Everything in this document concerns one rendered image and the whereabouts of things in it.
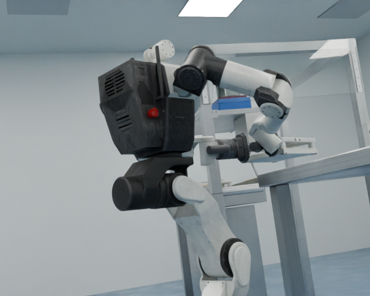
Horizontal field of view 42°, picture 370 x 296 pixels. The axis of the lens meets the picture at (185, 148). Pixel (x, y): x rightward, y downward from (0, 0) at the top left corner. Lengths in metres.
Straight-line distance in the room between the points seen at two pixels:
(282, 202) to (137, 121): 0.57
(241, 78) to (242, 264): 0.67
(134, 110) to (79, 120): 4.42
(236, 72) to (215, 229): 0.58
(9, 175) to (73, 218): 0.88
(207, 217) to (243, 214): 1.18
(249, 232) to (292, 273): 1.64
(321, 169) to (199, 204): 0.72
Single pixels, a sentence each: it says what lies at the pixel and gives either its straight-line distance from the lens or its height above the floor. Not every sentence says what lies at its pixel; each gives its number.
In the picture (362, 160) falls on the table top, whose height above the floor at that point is 0.82.
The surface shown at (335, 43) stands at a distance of 3.15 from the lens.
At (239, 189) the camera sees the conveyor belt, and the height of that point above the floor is 0.87.
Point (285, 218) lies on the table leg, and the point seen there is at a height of 0.72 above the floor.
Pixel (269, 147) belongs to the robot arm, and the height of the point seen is 0.97.
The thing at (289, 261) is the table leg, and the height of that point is 0.61.
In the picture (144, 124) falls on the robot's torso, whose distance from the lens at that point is 1.58.
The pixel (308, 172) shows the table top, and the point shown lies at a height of 0.82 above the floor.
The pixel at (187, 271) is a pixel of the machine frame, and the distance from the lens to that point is 3.76.
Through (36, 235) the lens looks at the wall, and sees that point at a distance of 5.83.
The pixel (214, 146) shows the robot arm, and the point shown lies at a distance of 1.95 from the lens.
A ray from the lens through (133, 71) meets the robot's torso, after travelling 1.61.
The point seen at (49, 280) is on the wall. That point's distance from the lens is 5.86.
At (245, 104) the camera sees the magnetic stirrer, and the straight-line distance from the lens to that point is 2.90.
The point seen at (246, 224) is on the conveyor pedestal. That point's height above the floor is 0.67.
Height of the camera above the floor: 0.76
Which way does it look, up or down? 8 degrees up
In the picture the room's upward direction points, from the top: 7 degrees counter-clockwise
